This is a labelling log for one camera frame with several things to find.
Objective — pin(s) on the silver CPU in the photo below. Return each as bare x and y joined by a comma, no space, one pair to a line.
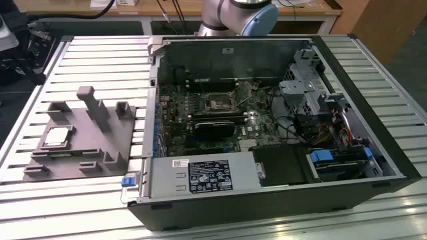
58,136

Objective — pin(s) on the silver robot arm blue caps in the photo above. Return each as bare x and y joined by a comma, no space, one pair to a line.
216,15

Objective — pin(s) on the black RAM slot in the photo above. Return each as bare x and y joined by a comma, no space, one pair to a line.
216,86
216,83
216,79
216,115
220,120

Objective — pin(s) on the CPU socket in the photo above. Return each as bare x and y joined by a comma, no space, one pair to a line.
218,102

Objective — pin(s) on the grey parts rack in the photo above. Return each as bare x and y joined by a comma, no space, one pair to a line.
90,140

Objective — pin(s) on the black graphics card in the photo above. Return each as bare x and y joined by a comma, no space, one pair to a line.
214,130

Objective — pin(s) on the blue case latch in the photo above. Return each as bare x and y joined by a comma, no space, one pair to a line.
130,181

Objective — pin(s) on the thin metal locking lever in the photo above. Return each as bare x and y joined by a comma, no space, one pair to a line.
244,100

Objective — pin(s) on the silver power supply with label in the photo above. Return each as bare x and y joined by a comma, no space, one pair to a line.
167,175

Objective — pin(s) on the green motherboard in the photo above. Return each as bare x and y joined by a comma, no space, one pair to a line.
260,125

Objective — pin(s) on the silver chipset heatsink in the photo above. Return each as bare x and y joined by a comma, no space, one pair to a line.
248,145

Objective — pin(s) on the silver metal disk cage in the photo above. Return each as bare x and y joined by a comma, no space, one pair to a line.
297,95

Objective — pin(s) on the black plastic cover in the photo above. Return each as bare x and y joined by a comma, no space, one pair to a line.
281,165

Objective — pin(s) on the black PC case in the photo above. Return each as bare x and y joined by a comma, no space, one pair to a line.
234,215

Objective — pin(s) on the hard disk in blue carrier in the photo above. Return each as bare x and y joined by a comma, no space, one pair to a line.
321,157

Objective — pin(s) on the wooden cabinet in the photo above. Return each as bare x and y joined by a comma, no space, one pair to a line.
383,25

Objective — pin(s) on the blue plastic tab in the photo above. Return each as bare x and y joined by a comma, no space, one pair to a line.
367,153

